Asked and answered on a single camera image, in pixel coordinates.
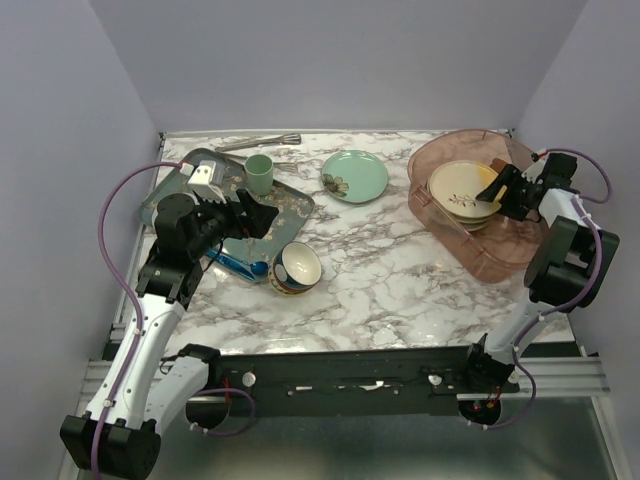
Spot green and cream plate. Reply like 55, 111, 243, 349
321, 150, 389, 204

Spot floral teal tray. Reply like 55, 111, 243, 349
137, 148, 315, 263

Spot cream divided bowl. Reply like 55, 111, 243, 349
462, 222, 489, 232

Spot transparent pink plastic bin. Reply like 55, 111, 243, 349
408, 129, 547, 283

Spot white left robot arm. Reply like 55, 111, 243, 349
60, 189, 279, 479

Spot yellow and cream plate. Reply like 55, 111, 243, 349
427, 160, 500, 220

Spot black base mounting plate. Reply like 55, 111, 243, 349
178, 344, 518, 418

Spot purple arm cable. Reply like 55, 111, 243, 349
92, 160, 256, 474
464, 147, 613, 432

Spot metal serving tongs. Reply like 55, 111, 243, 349
215, 133, 302, 153

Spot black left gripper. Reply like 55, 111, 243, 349
188, 188, 279, 260

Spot patterned ceramic bowl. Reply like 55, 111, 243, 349
268, 242, 323, 295

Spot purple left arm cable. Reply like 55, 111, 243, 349
92, 160, 256, 474

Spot blue spoon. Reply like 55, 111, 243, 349
206, 249, 269, 283

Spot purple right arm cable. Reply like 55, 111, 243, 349
464, 147, 613, 432

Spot aluminium frame rail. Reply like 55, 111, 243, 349
79, 357, 610, 403

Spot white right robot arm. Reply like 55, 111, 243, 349
459, 148, 620, 392

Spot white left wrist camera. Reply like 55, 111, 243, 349
180, 160, 226, 203

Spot green plastic cup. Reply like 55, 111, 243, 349
244, 154, 274, 196

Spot pink and cream plate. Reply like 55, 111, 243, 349
453, 214, 496, 226

